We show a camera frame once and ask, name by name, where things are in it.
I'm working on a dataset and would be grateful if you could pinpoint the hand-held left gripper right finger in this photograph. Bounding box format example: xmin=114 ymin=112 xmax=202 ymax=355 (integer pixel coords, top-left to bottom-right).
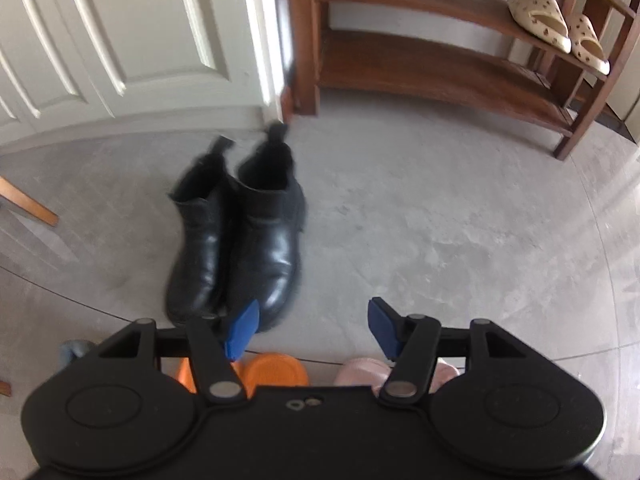
xmin=367 ymin=297 xmax=528 ymax=405

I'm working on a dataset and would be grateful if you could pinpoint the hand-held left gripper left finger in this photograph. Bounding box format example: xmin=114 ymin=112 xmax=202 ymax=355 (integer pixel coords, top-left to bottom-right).
xmin=98 ymin=299 xmax=261 ymax=405

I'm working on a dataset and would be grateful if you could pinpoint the pink ribbed slipper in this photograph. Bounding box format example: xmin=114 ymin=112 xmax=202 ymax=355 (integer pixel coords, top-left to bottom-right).
xmin=334 ymin=357 xmax=396 ymax=388
xmin=430 ymin=359 xmax=460 ymax=393

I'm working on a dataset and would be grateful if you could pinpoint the orange rubber slipper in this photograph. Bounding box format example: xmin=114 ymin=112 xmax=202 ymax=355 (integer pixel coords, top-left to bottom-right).
xmin=240 ymin=352 xmax=309 ymax=388
xmin=177 ymin=355 xmax=241 ymax=393

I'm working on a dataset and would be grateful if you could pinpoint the black leather ankle boot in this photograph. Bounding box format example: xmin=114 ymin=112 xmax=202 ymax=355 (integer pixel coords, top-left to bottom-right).
xmin=165 ymin=136 xmax=236 ymax=328
xmin=220 ymin=121 xmax=307 ymax=333

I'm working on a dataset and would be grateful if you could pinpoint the grey-blue knit sneaker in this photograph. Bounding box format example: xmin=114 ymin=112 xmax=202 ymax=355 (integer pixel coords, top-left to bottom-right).
xmin=59 ymin=339 xmax=97 ymax=368

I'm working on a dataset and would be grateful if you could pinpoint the wooden shoe rack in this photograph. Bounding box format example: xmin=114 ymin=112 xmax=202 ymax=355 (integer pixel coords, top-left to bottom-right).
xmin=280 ymin=0 xmax=640 ymax=161

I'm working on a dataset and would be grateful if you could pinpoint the cream heart-print clog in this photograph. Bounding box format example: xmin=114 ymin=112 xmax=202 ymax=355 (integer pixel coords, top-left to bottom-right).
xmin=567 ymin=12 xmax=611 ymax=76
xmin=507 ymin=0 xmax=572 ymax=54

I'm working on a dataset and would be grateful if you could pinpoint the wooden chair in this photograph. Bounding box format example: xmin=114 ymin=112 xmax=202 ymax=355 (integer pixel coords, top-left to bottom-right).
xmin=0 ymin=176 xmax=60 ymax=227

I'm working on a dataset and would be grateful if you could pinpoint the white panelled door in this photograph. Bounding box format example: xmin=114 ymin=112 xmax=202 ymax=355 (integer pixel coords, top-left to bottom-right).
xmin=0 ymin=0 xmax=293 ymax=153

